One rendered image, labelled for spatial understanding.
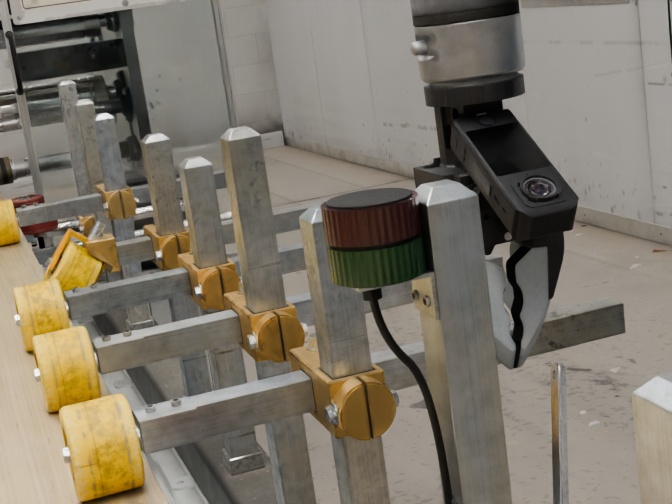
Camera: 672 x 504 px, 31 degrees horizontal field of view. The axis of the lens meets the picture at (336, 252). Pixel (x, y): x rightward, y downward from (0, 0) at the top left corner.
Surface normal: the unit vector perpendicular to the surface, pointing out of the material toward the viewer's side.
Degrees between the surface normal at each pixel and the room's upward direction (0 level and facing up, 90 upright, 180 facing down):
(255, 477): 0
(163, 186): 90
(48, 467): 0
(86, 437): 53
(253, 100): 90
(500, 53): 90
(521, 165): 30
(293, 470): 90
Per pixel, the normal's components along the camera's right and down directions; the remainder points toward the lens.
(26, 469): -0.14, -0.97
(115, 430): 0.18, -0.44
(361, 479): 0.33, 0.17
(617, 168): -0.93, 0.20
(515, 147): 0.02, -0.75
